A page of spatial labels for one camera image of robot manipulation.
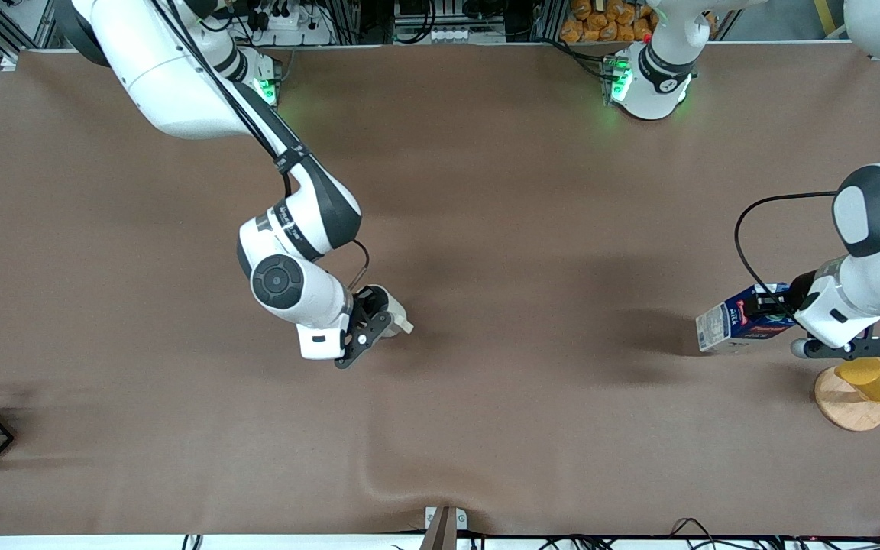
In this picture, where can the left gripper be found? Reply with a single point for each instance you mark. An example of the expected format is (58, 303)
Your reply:
(797, 292)

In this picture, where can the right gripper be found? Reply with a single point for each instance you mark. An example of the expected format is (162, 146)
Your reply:
(367, 300)

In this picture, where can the beige ceramic mug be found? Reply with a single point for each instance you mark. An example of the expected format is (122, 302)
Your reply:
(394, 313)

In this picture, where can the blue white milk carton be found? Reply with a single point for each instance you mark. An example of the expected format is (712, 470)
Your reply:
(738, 319)

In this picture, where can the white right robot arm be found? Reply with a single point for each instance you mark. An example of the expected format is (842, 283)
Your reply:
(180, 84)

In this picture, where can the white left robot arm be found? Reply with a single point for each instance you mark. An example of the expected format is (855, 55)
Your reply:
(879, 229)

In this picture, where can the yellow plastic cup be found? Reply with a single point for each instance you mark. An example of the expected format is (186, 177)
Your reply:
(871, 378)

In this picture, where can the wooden mug stand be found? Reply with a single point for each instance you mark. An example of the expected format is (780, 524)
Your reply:
(846, 409)

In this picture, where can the brown table cover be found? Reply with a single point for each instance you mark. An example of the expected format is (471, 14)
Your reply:
(532, 229)

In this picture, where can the white power strip with plugs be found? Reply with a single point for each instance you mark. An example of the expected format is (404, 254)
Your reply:
(295, 23)

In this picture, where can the orange items crate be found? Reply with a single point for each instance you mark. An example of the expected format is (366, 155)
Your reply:
(608, 19)

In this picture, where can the metal table edge bracket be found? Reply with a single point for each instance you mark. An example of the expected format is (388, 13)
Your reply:
(445, 523)

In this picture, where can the aluminium frame profile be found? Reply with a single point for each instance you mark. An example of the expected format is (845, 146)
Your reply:
(4, 30)

